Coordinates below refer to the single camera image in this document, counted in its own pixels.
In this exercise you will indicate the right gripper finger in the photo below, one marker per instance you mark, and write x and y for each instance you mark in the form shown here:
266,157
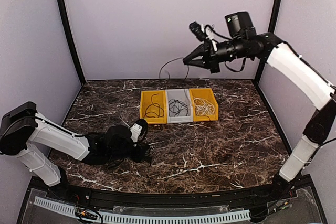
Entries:
198,51
195,63

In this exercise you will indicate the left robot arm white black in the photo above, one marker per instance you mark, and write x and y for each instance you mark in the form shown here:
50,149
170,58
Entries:
24,127

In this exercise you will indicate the yellow bin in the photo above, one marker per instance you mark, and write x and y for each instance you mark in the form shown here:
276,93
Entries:
153,106
205,106

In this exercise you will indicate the black front rail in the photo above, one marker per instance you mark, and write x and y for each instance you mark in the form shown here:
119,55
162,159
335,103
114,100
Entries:
255,197

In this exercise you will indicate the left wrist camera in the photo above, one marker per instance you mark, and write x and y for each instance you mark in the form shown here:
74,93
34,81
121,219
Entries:
139,131

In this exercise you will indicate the white translucent bin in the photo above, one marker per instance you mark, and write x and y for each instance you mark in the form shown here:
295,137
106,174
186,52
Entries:
178,106

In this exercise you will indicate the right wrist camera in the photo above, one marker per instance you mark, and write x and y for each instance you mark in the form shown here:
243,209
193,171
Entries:
203,33

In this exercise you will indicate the white slotted cable duct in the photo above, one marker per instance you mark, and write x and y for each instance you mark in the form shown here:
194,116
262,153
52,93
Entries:
132,215

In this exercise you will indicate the left black frame post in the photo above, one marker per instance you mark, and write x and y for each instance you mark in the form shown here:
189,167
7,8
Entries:
70,41

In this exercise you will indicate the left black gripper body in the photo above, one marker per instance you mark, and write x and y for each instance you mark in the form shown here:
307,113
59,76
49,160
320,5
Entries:
136,157

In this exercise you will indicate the yellow bin front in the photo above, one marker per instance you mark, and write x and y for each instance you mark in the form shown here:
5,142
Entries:
205,106

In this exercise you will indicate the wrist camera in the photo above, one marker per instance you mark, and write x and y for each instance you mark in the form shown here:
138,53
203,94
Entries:
203,33
139,131

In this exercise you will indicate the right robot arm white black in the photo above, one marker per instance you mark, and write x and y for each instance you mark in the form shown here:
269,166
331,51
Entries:
245,43

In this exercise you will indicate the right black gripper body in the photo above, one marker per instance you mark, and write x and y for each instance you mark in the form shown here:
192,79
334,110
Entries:
210,58

